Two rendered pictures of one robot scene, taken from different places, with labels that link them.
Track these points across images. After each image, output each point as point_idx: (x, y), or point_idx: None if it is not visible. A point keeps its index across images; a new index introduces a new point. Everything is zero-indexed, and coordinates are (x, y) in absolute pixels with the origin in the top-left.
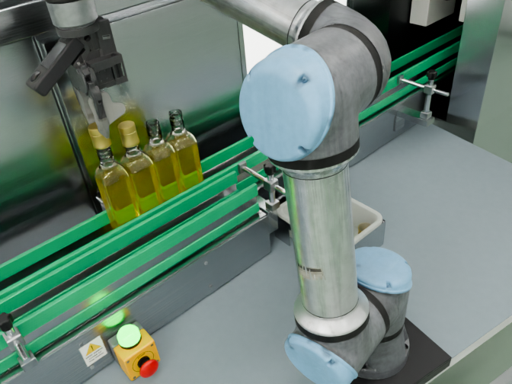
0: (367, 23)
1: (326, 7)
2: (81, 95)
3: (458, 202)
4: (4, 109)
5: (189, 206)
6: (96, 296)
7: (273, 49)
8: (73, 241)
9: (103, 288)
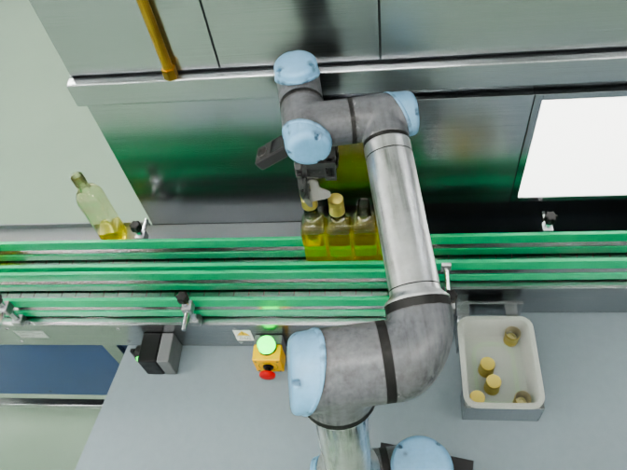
0: (416, 352)
1: (412, 305)
2: None
3: None
4: (258, 132)
5: (371, 276)
6: (256, 308)
7: (574, 158)
8: (274, 246)
9: (261, 306)
